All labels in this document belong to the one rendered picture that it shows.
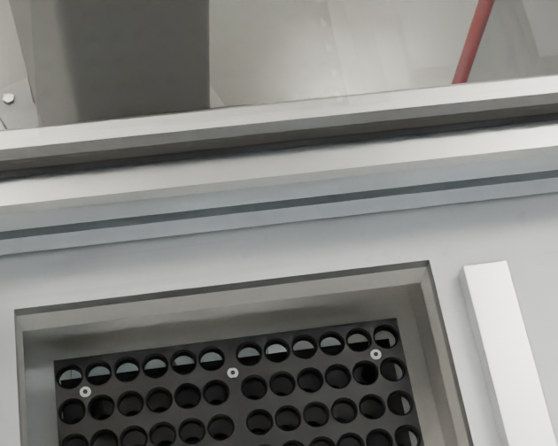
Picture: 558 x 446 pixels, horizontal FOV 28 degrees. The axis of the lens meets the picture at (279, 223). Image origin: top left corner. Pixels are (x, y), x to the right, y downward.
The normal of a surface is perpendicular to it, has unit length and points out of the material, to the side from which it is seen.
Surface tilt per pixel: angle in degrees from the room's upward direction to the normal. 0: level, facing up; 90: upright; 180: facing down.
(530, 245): 0
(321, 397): 0
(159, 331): 0
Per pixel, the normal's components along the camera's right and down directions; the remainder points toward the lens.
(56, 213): 0.15, 0.88
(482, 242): 0.05, -0.47
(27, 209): 0.15, 0.29
